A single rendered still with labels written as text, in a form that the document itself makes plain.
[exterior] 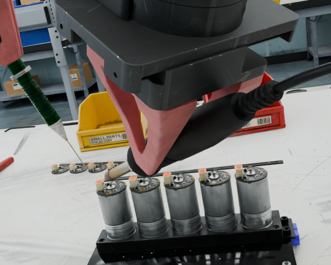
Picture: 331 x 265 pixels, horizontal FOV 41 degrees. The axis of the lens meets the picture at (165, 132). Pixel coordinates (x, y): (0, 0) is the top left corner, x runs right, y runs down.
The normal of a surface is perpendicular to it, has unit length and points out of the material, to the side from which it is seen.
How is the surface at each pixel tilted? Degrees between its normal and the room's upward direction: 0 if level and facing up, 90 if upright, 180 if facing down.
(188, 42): 27
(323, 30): 90
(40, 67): 90
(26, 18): 90
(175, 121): 138
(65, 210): 0
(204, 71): 117
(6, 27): 100
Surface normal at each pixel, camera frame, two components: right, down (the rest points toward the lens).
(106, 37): 0.11, -0.76
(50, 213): -0.17, -0.94
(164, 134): 0.52, 0.80
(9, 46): 0.27, 0.42
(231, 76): 0.60, 0.56
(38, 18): -0.16, 0.33
